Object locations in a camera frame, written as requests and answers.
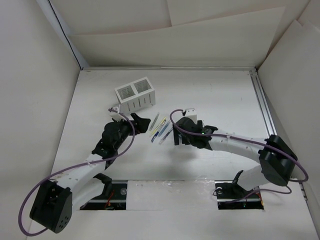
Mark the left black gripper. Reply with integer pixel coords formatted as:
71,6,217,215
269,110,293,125
112,113,150,150

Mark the clear blue-tipped pen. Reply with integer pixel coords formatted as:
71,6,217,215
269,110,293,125
158,128,173,145

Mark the dark blue pen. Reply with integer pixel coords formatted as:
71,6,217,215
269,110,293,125
151,121,169,143

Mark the yellow pen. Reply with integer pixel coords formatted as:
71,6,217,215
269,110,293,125
149,116,167,137

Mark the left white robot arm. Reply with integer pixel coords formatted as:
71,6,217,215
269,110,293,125
29,113,151,234

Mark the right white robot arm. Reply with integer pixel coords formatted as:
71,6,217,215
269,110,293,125
173,117,297,202

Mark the white two-compartment slotted organizer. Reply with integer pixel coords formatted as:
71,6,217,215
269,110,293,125
114,77,156,114

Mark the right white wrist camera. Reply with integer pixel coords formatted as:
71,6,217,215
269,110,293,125
182,108,198,124

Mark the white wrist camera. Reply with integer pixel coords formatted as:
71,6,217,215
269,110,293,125
182,108,198,124
108,106,122,121

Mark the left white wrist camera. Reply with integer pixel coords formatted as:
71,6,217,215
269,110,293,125
108,106,122,121

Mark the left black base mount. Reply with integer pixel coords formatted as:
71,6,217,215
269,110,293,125
80,173,128,211

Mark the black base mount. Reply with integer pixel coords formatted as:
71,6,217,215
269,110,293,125
212,170,264,210
80,173,128,211

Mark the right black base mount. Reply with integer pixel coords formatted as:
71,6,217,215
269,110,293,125
212,170,264,210

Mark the aluminium rail right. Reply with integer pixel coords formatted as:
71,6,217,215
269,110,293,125
248,66,308,201

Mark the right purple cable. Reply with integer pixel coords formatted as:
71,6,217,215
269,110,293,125
169,108,309,204

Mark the purple cable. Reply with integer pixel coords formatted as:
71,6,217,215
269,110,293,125
18,107,136,237
169,108,309,204

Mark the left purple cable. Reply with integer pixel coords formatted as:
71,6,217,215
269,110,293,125
18,107,136,237

